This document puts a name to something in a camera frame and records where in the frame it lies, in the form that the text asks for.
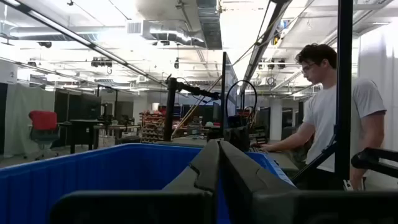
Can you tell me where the silver ceiling duct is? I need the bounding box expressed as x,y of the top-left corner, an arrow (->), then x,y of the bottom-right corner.
126,19 -> 208,49

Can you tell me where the pale green curtain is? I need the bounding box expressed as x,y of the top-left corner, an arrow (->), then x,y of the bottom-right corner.
3,83 -> 56,157

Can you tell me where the dark rectangular ceiling duct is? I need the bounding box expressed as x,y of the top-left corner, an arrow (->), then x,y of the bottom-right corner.
195,0 -> 223,50

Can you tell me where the large black screen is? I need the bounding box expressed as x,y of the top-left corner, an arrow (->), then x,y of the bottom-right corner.
54,88 -> 103,123

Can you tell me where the person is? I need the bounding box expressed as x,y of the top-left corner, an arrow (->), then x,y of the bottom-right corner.
257,42 -> 388,191

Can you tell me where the red parts shelf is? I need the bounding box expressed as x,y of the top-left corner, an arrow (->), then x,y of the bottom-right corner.
139,110 -> 165,144

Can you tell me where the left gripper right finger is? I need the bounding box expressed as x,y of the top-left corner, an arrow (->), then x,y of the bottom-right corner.
219,140 -> 398,224

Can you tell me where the black rolling desk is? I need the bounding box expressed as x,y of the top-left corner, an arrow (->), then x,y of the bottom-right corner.
58,119 -> 105,155

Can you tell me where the yellow diagonal rod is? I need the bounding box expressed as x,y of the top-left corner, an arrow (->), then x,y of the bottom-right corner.
170,75 -> 223,139

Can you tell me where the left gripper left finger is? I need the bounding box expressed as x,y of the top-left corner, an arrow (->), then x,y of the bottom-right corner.
49,139 -> 221,224

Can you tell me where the blue plastic bin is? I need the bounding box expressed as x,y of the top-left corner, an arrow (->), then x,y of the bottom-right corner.
0,142 -> 297,224

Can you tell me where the black camera cable loop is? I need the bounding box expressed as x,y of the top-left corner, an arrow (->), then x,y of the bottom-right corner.
225,80 -> 259,121

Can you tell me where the black rounded bar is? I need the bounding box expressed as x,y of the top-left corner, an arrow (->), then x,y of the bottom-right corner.
350,147 -> 398,180

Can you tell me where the black aluminium frame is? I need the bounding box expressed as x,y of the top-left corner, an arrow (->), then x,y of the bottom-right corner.
290,0 -> 354,185

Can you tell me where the red office chair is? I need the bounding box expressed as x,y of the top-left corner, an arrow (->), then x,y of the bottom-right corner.
27,110 -> 60,160

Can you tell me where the black monitor pole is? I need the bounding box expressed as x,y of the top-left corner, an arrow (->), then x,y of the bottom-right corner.
162,73 -> 222,142

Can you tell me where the ceiling light strip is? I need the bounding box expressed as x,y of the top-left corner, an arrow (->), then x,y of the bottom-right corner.
238,0 -> 293,94

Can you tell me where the wooden work table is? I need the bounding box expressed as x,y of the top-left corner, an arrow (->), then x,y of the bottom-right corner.
93,123 -> 141,146

